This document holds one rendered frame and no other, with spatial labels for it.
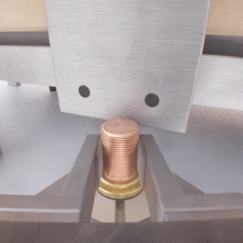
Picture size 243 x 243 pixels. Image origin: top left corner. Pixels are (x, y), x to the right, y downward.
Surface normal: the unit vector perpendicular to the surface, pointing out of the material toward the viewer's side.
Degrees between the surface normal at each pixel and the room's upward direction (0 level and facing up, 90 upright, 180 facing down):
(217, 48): 90
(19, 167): 180
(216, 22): 90
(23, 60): 90
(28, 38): 90
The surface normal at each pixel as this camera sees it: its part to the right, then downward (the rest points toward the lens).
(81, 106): -0.33, 0.45
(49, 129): 0.01, -0.88
